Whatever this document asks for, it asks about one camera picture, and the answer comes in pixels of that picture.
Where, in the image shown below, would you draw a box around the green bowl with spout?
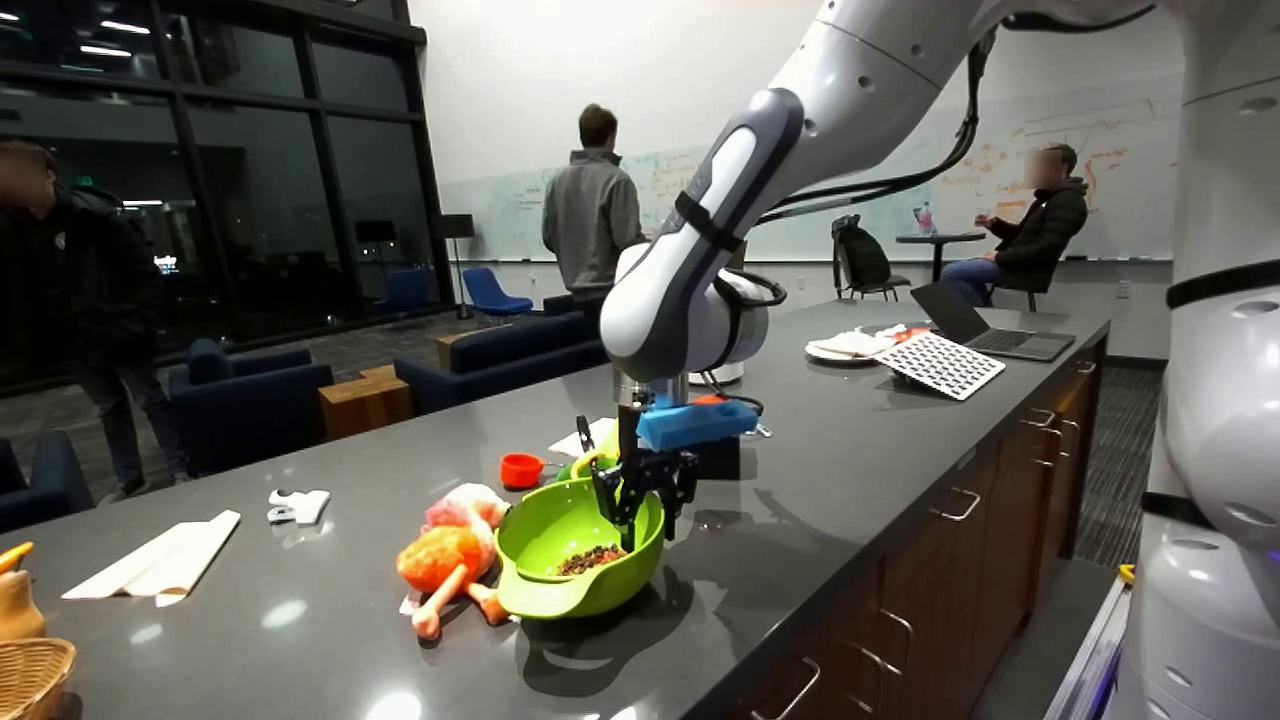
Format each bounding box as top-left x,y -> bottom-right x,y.
493,472 -> 674,628

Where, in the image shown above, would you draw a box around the brown wooden counter cabinet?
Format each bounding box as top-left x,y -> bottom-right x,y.
692,346 -> 1111,720

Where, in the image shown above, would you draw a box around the black chair with bag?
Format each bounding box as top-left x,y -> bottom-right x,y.
827,212 -> 912,305

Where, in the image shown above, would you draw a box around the round dark table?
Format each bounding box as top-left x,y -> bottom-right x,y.
892,227 -> 993,288

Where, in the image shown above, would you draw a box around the small orange cup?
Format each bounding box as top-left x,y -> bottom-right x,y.
497,449 -> 552,497

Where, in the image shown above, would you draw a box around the dark blue armchair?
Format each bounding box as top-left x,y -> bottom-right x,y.
0,430 -> 95,536
391,308 -> 614,417
156,334 -> 336,479

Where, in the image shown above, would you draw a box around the small white crumpled paper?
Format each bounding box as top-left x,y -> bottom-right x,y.
263,483 -> 336,529

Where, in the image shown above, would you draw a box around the brown food pieces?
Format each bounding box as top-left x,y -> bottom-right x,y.
558,539 -> 632,580

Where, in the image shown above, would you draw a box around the white keyboard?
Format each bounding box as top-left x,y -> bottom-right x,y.
873,327 -> 1014,404

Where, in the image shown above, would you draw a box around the small brown toy bread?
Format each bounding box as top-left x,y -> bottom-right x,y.
0,536 -> 51,642

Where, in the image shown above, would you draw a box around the person in grey jacket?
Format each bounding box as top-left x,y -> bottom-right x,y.
541,99 -> 648,298

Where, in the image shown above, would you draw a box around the blue chair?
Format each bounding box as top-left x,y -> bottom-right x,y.
462,263 -> 535,321

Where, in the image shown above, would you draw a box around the wooden cube side table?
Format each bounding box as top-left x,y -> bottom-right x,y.
316,360 -> 418,444

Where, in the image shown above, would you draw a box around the dark open laptop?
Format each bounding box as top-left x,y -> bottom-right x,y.
910,281 -> 1080,367

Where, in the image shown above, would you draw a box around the orange pink toy chicken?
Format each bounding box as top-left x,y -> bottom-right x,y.
391,479 -> 515,649

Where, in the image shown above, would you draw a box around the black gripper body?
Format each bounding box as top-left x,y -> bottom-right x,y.
594,444 -> 703,524

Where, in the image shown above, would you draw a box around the seated person in dark hoodie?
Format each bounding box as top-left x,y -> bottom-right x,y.
939,140 -> 1093,313

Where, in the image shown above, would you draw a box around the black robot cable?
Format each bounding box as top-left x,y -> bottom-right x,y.
753,25 -> 1008,231

